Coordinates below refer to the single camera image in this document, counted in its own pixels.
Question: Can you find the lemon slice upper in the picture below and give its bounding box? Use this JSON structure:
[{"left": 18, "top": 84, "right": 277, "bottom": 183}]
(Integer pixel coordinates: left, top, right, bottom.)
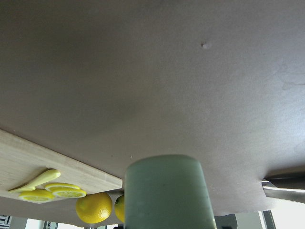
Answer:
[{"left": 51, "top": 187, "right": 87, "bottom": 198}]

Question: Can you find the green cup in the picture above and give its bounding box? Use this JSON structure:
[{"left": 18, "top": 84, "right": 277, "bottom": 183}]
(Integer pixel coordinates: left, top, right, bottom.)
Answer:
[{"left": 124, "top": 155, "right": 216, "bottom": 229}]

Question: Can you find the lemon slice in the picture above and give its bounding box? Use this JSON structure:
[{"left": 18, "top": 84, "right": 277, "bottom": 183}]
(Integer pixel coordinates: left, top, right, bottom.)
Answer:
[
  {"left": 51, "top": 187, "right": 87, "bottom": 198},
  {"left": 45, "top": 183, "right": 81, "bottom": 192},
  {"left": 18, "top": 189, "right": 55, "bottom": 203}
]

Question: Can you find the yellow plastic knife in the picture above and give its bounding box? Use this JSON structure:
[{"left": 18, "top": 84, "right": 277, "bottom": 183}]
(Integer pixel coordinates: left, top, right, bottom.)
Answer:
[{"left": 8, "top": 169, "right": 61, "bottom": 193}]

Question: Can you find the whole yellow lemon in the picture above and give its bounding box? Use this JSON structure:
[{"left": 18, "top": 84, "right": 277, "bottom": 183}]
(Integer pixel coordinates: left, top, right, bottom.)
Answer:
[{"left": 75, "top": 192, "right": 112, "bottom": 224}]

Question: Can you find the lemon slice lower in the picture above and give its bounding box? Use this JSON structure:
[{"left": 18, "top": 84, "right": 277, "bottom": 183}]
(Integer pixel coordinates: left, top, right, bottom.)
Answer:
[{"left": 18, "top": 189, "right": 55, "bottom": 203}]

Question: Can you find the bamboo cutting board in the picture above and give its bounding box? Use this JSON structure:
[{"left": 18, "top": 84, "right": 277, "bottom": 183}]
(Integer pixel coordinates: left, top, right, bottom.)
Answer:
[{"left": 0, "top": 131, "right": 122, "bottom": 199}]

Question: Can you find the metal scoop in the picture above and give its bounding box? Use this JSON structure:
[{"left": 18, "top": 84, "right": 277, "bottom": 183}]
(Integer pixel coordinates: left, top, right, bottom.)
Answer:
[{"left": 261, "top": 173, "right": 305, "bottom": 204}]

